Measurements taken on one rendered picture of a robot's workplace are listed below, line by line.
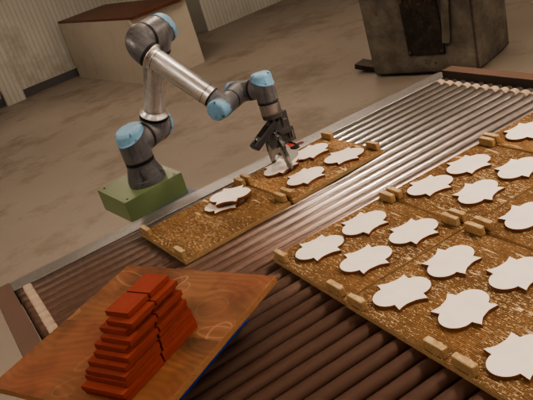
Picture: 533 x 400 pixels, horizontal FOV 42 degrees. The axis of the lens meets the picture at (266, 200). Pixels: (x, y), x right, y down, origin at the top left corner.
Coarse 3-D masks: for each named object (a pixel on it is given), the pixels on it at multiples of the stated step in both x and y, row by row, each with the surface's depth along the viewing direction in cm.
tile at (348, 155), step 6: (342, 150) 253; (348, 150) 251; (354, 150) 250; (360, 150) 248; (330, 156) 251; (336, 156) 249; (342, 156) 248; (348, 156) 246; (354, 156) 245; (360, 156) 246; (324, 162) 248; (330, 162) 246; (336, 162) 245; (342, 162) 243; (348, 162) 244
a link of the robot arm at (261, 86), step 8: (256, 72) 245; (264, 72) 241; (256, 80) 241; (264, 80) 240; (272, 80) 243; (248, 88) 244; (256, 88) 242; (264, 88) 241; (272, 88) 243; (256, 96) 244; (264, 96) 242; (272, 96) 243; (264, 104) 244
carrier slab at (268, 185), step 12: (312, 144) 270; (336, 144) 263; (348, 144) 259; (360, 144) 256; (324, 156) 255; (372, 156) 244; (300, 168) 252; (324, 168) 245; (336, 168) 242; (348, 168) 240; (252, 180) 254; (264, 180) 251; (276, 180) 248; (324, 180) 236; (300, 192) 233; (312, 192) 233
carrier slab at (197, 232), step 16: (256, 192) 243; (192, 208) 247; (240, 208) 235; (256, 208) 232; (272, 208) 228; (160, 224) 242; (176, 224) 238; (192, 224) 235; (208, 224) 231; (224, 224) 227; (240, 224) 224; (256, 224) 223; (160, 240) 230; (176, 240) 226; (192, 240) 223; (208, 240) 220; (224, 240) 218; (176, 256) 217; (192, 256) 213
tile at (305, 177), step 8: (304, 168) 248; (312, 168) 246; (320, 168) 243; (288, 176) 245; (296, 176) 243; (304, 176) 241; (312, 176) 239; (320, 176) 238; (288, 184) 239; (296, 184) 237; (304, 184) 237
